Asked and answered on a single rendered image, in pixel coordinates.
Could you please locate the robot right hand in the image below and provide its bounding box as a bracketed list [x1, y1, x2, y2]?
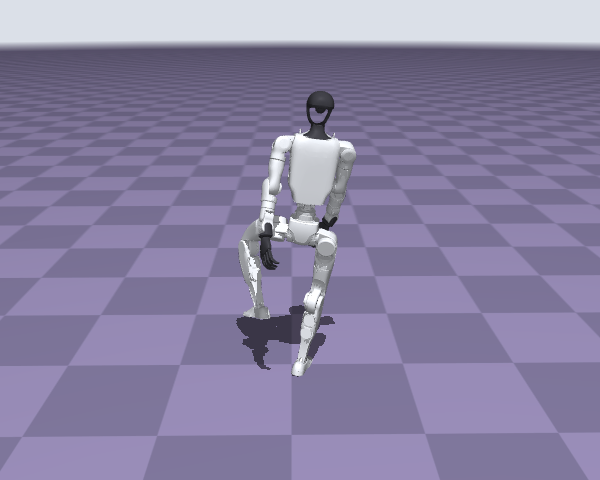
[309, 215, 337, 248]

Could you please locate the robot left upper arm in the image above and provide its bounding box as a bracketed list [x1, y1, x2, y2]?
[267, 135, 295, 196]

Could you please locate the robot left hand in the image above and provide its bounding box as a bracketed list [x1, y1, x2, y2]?
[259, 223, 280, 270]

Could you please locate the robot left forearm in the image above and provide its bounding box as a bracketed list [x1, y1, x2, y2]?
[258, 178, 277, 233]

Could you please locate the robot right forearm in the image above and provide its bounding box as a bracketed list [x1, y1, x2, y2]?
[324, 185, 347, 223]

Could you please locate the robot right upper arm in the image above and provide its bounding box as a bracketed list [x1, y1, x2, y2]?
[331, 140, 356, 194]

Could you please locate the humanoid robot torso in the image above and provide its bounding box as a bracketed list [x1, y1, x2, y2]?
[287, 129, 340, 246]

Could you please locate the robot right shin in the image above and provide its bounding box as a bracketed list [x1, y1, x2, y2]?
[297, 296, 324, 364]

